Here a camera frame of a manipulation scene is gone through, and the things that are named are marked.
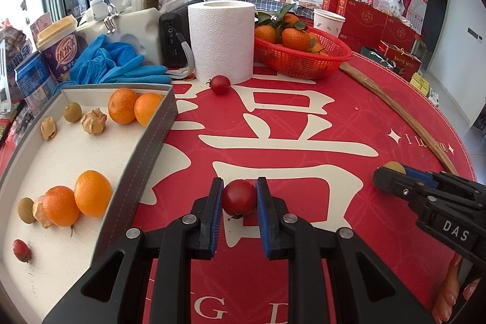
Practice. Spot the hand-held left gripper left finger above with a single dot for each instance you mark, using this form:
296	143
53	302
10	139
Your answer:
217	221

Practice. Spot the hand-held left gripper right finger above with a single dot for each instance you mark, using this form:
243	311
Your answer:
262	225

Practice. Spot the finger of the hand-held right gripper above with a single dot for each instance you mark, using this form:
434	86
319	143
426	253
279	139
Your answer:
419	175
395	183

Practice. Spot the brown longan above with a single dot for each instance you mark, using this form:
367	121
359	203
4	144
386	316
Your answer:
393	167
26	210
73	112

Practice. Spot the red cherry tomato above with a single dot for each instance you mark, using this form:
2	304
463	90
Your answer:
220	84
21	250
239	197

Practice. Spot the smooth orange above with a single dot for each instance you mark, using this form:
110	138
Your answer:
93	193
150	109

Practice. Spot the large bumpy tangerine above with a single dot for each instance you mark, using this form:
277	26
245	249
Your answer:
122	105

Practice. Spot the grey tray with white lining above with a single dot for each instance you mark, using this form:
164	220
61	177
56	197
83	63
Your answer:
76	157

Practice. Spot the small stemmed tangerine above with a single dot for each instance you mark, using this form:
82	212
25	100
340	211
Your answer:
60	205

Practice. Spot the brown husk physalis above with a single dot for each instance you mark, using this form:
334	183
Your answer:
48	128
38	214
93	121

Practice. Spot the person's right hand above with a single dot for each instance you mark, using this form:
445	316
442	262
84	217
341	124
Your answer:
446	293

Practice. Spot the white printed carton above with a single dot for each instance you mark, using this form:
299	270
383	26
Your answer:
433	95

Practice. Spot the yellow carton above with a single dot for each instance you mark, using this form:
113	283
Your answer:
419	81

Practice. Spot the red apple gift box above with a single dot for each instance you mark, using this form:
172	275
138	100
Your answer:
402	62

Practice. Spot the dark green gift bag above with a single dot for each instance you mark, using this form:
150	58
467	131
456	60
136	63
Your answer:
374	54

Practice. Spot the red plastic basket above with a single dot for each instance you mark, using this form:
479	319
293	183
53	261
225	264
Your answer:
300	62

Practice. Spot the white desk calendar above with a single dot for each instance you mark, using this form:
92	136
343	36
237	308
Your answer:
415	11

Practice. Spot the leaf print paper cup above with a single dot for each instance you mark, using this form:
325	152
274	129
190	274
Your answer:
328	22

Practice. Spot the pile of leafy tangerines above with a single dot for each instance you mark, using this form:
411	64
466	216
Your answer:
296	37

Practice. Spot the clear cellophane gift bag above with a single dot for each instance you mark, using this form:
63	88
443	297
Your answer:
385	1

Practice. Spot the white paper towel roll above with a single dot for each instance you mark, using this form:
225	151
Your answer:
220	39

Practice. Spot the bundle of blue gloves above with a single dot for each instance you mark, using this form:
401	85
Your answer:
110	62

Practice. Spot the white plastic jug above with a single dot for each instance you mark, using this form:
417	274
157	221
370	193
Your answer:
133	30

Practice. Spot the chrome tap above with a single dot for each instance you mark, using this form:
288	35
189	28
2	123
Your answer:
110	20

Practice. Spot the purple milk tea cup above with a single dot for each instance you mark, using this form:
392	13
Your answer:
62	50

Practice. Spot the blue drink can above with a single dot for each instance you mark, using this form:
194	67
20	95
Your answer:
32	81

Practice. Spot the white ceramic pot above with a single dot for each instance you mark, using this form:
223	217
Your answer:
99	4

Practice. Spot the printed snack bag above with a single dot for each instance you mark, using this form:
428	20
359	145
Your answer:
15	43

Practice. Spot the dark wall switch plate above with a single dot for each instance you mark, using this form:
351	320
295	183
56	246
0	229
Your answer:
476	34

